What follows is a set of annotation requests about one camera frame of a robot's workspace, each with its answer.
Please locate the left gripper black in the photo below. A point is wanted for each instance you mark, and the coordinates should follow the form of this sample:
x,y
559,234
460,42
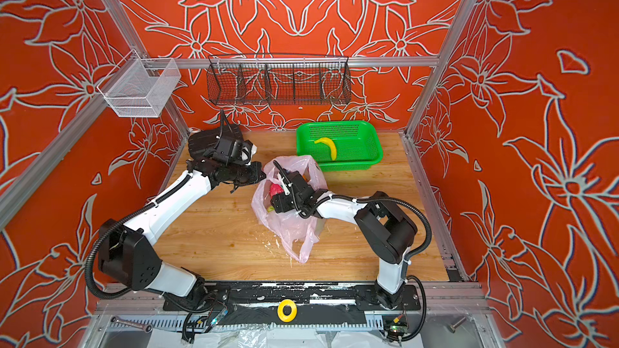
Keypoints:
x,y
256,177

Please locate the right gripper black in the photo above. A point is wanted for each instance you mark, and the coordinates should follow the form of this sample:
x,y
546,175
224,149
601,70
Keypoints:
x,y
284,198

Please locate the pink plastic bag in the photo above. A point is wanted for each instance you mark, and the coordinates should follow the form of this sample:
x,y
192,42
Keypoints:
x,y
297,235

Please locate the pink dragon fruit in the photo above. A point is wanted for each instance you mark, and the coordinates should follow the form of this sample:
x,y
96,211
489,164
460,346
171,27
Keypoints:
x,y
275,191

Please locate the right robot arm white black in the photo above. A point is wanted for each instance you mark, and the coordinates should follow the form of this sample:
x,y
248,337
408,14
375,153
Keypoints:
x,y
395,230

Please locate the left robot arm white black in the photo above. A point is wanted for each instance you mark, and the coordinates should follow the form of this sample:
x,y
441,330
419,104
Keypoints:
x,y
123,258

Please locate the black plastic case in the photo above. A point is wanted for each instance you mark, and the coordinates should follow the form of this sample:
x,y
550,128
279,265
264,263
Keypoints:
x,y
201,142

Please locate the yellow banana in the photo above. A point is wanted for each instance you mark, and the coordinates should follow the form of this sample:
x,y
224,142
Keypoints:
x,y
330,144

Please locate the green plastic basket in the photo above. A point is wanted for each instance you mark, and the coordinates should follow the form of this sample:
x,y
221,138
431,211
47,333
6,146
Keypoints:
x,y
357,143

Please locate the yellow tape roll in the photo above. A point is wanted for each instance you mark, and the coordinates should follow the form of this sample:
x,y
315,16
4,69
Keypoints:
x,y
287,311

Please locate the metal wrench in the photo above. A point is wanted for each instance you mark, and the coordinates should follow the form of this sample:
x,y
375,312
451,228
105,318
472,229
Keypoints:
x,y
139,326

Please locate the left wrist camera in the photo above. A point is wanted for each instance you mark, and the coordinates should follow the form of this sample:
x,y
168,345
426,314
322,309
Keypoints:
x,y
248,149

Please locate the black wire wall basket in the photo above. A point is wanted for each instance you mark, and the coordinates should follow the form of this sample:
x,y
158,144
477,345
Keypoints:
x,y
278,80

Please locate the clear plastic wall bin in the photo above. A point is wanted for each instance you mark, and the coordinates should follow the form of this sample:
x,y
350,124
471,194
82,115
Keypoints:
x,y
135,89

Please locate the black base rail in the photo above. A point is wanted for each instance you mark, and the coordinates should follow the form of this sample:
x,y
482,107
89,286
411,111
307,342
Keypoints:
x,y
322,304

